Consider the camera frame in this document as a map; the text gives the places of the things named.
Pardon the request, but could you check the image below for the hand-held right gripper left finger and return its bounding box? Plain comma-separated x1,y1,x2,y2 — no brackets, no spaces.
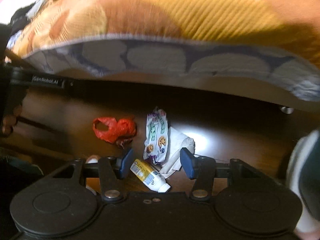
50,148,134,202

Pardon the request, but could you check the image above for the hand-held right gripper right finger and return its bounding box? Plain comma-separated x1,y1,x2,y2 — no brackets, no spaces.
180,147,263,202

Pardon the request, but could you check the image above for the small brown wrapper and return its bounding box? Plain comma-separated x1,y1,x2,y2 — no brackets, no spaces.
115,137,133,149

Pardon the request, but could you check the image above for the white tissue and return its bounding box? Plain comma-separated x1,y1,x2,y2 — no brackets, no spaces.
159,126,196,180

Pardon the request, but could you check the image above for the yellow white drink bottle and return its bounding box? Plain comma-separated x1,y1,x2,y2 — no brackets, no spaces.
130,158,171,193

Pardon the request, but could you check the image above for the red plastic bag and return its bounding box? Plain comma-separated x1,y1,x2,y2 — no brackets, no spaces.
93,116,138,144

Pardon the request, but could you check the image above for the white green snack wrapper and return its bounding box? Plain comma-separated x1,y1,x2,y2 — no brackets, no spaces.
143,106,169,165

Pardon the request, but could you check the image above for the teal plastic trash bin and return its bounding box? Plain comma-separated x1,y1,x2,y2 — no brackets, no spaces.
286,129,320,233

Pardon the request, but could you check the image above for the person's left hand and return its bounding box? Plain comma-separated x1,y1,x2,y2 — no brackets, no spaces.
1,104,23,138

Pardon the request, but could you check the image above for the orange floral bedspread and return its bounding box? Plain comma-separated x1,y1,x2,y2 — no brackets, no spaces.
5,0,320,103

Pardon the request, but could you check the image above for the wooden bed frame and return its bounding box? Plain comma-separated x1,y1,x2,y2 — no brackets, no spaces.
92,73,320,115

